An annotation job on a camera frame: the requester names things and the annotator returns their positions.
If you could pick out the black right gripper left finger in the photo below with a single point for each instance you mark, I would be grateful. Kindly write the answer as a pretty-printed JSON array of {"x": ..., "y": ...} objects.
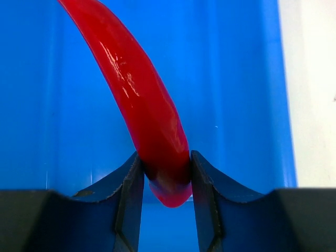
[{"x": 104, "y": 216}]

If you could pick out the blue plastic bin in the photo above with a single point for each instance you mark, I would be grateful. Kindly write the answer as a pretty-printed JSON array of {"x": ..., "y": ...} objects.
[{"x": 222, "y": 63}]

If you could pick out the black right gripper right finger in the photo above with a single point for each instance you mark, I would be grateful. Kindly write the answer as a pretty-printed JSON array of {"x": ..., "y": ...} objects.
[{"x": 232, "y": 217}]

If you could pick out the red fake chili pepper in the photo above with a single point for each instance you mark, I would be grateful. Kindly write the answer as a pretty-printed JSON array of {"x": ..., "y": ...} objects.
[{"x": 143, "y": 100}]

